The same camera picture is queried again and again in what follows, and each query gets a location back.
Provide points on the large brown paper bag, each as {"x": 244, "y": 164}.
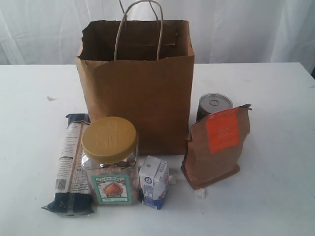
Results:
{"x": 141, "y": 71}

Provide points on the dark can with pull-tab lid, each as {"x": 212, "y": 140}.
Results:
{"x": 211, "y": 103}

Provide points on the small blue white milk carton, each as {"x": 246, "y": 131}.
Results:
{"x": 154, "y": 178}

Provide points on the nut jar with yellow lid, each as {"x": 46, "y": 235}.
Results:
{"x": 110, "y": 149}

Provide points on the brown pouch with orange label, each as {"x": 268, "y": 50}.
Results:
{"x": 214, "y": 146}

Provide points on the white crumpled pellet middle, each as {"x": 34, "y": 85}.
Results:
{"x": 172, "y": 179}

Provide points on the white crumpled pellet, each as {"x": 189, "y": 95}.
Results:
{"x": 200, "y": 193}
{"x": 172, "y": 179}

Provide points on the white crumpled pellet right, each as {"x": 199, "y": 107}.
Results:
{"x": 200, "y": 193}

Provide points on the white paper scrap on table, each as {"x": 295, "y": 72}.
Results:
{"x": 50, "y": 98}

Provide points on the dark noodle packet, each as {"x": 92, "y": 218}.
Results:
{"x": 72, "y": 193}

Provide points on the white backdrop curtain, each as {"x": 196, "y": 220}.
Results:
{"x": 222, "y": 31}

